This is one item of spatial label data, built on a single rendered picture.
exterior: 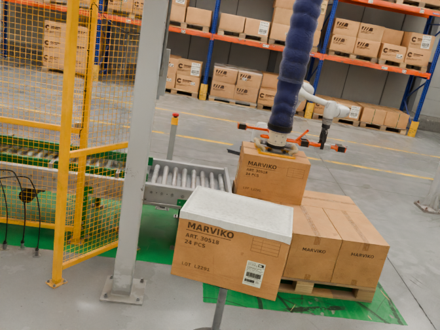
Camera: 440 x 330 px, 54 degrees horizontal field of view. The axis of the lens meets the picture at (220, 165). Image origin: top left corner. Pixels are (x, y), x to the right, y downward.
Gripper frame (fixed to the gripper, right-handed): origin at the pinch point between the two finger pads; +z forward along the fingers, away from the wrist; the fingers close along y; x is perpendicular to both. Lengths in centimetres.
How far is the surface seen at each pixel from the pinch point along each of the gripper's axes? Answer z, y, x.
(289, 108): -31, 12, -39
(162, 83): -48, 96, -144
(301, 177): 26.7, 22.2, -17.0
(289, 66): -65, 12, -47
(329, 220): 53, 45, 9
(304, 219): 53, 50, -15
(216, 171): 51, -29, -88
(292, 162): 13.8, 21.7, -28.3
